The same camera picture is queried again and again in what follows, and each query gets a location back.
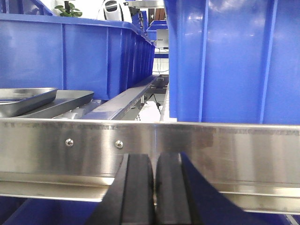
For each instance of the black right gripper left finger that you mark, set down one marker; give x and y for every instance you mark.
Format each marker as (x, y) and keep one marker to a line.
(129, 199)

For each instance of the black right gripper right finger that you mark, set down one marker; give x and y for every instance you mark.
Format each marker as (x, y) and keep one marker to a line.
(185, 197)

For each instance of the silver metal tray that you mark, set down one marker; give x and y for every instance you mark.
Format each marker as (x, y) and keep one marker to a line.
(66, 100)
(17, 101)

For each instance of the large blue bin left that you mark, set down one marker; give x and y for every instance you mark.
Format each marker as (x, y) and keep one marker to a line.
(106, 57)

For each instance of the large blue bin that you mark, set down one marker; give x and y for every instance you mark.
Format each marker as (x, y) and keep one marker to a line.
(235, 61)
(106, 57)

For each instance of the large blue bin right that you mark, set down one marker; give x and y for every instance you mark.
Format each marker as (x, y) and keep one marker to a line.
(235, 61)

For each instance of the green potted plant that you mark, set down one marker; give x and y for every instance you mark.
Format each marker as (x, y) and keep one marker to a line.
(68, 9)

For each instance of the steel shelf front rail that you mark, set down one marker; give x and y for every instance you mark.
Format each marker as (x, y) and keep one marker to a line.
(256, 166)

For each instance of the silver rail screw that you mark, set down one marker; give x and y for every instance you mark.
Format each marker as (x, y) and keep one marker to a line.
(69, 142)

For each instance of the steel lane divider rail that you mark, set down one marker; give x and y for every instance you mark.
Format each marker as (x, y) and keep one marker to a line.
(118, 106)

